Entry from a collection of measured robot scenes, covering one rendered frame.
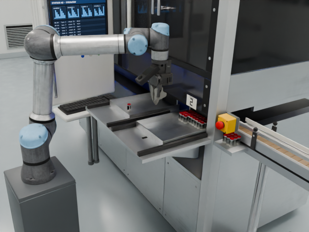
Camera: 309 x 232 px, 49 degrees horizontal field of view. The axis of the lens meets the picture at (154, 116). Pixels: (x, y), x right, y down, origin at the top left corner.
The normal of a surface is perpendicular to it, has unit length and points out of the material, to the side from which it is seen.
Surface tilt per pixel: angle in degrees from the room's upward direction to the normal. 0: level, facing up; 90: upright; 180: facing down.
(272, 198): 90
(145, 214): 0
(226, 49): 90
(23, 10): 90
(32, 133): 8
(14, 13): 90
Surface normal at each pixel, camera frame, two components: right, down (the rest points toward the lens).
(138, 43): 0.07, 0.41
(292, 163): -0.85, 0.19
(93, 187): 0.03, -0.91
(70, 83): 0.62, 0.34
